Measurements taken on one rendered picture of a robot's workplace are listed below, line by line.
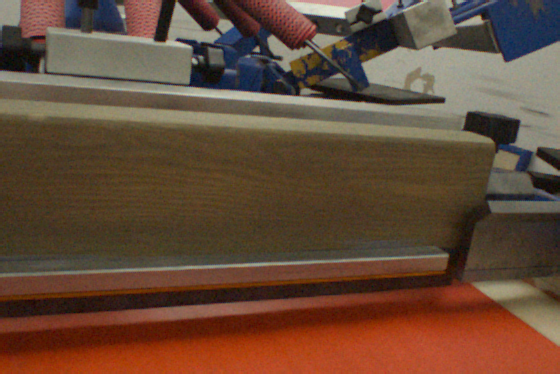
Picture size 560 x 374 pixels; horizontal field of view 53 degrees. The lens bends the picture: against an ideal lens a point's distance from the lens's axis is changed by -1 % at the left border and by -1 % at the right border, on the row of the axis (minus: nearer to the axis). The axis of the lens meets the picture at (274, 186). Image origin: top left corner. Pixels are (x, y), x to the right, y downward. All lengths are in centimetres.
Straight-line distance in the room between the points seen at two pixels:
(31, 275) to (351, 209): 16
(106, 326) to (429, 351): 16
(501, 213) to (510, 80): 260
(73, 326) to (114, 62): 29
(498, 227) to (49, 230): 24
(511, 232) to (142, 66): 34
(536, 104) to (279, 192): 255
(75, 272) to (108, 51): 30
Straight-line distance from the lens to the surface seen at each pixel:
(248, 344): 29
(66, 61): 52
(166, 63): 53
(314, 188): 29
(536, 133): 279
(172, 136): 26
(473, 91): 310
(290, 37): 91
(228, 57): 126
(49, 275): 26
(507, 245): 37
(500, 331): 36
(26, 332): 29
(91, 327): 30
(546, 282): 44
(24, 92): 47
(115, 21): 105
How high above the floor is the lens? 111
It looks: 16 degrees down
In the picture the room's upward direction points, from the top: 8 degrees clockwise
